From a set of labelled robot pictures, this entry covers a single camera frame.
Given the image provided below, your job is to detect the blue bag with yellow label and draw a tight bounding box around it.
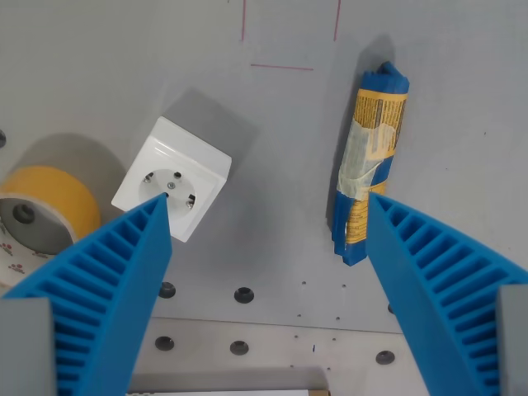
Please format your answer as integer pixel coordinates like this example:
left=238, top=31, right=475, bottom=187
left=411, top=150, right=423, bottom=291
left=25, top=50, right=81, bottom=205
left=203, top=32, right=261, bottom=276
left=331, top=61, right=412, bottom=268

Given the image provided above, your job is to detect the yellow tape roll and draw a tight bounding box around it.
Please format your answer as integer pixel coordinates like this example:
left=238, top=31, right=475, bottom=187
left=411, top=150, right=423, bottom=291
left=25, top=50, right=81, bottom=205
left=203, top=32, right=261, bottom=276
left=0, top=165, right=102, bottom=289

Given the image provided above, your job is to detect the white wall power socket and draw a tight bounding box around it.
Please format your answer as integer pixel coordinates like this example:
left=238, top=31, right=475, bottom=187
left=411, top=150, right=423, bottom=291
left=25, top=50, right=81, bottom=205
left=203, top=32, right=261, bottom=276
left=111, top=115, right=233, bottom=243

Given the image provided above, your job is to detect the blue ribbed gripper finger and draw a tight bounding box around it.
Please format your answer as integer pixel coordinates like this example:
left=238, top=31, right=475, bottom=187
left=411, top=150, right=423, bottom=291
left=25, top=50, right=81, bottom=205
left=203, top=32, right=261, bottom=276
left=365, top=191, right=528, bottom=396
left=0, top=192, right=173, bottom=396

